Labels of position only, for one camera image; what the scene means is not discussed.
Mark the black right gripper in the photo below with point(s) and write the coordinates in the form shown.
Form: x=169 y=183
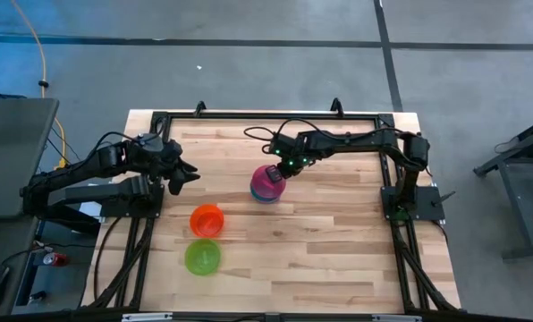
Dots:
x=293 y=162

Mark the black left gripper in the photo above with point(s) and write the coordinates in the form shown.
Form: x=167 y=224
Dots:
x=170 y=158

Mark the pink plastic bowl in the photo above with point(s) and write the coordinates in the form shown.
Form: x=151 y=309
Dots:
x=262 y=181

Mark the teal plastic bowl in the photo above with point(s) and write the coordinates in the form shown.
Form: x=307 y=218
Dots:
x=266 y=199

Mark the orange plastic bowl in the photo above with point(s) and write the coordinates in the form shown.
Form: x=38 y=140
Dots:
x=207 y=220

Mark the green plastic bowl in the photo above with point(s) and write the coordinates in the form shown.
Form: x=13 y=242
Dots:
x=202 y=257

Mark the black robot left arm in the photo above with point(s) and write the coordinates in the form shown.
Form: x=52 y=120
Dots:
x=110 y=158

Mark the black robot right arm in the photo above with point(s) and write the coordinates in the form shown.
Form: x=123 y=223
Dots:
x=360 y=139

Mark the white box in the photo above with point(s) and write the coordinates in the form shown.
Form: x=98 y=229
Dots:
x=90 y=210

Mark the black flat bar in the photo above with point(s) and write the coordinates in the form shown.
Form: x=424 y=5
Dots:
x=70 y=221

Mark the red drink can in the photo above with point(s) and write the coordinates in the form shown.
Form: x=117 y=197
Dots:
x=56 y=259

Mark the grey desk top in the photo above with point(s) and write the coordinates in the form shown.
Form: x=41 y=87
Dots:
x=11 y=152

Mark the dark metal cart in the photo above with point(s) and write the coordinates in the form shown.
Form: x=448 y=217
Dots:
x=521 y=179

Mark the black aluminium table frame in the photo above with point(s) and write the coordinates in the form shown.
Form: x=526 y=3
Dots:
x=271 y=116

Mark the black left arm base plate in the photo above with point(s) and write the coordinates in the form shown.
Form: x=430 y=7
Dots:
x=132 y=208

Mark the black frame bracket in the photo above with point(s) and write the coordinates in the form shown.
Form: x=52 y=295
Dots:
x=200 y=108
x=336 y=106

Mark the silver metal bracket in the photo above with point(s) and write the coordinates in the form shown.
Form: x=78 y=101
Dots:
x=146 y=317
x=396 y=318

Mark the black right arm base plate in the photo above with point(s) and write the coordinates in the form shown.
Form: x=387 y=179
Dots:
x=427 y=201

